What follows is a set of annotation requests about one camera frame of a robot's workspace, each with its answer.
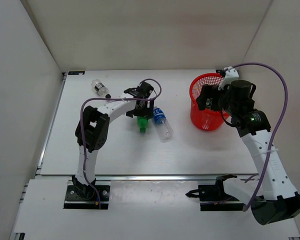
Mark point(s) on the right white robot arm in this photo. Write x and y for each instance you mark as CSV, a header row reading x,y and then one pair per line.
x,y
274,198

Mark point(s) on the red mesh plastic bin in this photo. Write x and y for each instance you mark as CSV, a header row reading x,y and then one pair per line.
x,y
205,120

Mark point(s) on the left table label sticker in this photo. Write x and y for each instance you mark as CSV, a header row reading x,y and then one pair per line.
x,y
75,73

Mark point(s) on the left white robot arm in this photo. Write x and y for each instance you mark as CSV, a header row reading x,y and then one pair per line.
x,y
92,131

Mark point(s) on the small black cap bottle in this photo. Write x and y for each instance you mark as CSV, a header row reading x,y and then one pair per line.
x,y
100,89

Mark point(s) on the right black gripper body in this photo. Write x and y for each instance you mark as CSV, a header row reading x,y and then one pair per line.
x,y
225,104

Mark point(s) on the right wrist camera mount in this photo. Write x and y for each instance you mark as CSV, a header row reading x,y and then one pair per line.
x,y
229,74

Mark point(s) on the blue label clear bottle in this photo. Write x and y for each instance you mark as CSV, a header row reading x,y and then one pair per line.
x,y
162,125

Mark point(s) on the green plastic bottle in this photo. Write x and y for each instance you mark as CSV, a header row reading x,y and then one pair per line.
x,y
142,123

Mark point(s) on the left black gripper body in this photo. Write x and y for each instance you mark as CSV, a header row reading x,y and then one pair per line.
x,y
144,111

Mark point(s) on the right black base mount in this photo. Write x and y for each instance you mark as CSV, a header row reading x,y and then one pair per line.
x,y
211,200

